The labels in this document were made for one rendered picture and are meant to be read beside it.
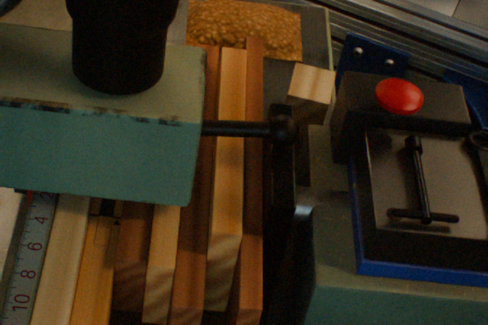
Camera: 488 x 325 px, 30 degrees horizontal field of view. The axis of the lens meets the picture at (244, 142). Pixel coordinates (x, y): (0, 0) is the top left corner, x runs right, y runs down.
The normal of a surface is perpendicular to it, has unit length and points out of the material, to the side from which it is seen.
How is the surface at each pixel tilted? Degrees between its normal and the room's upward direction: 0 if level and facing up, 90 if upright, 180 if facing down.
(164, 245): 0
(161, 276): 90
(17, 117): 90
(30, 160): 90
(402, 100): 9
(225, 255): 90
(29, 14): 0
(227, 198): 0
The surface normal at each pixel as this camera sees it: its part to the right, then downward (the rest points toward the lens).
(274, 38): 0.26, -0.35
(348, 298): -0.02, 0.69
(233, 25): 0.11, -0.52
